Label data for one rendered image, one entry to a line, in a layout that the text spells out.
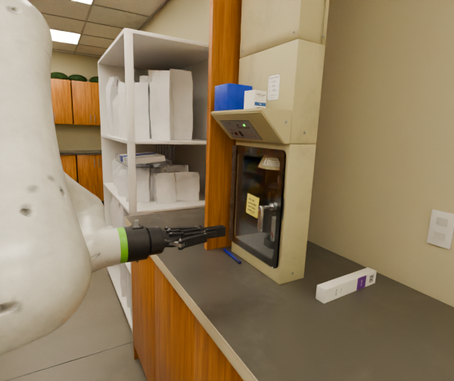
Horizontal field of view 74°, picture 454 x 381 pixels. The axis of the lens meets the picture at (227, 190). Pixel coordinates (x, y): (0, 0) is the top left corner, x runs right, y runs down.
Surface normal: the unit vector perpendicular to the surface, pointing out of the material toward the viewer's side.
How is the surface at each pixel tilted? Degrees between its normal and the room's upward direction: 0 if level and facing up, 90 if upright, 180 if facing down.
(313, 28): 90
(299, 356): 0
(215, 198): 90
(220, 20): 90
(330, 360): 0
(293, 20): 90
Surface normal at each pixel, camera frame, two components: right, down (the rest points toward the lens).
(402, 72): -0.87, 0.07
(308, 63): 0.50, 0.19
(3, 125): 0.30, -0.59
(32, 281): 0.66, -0.11
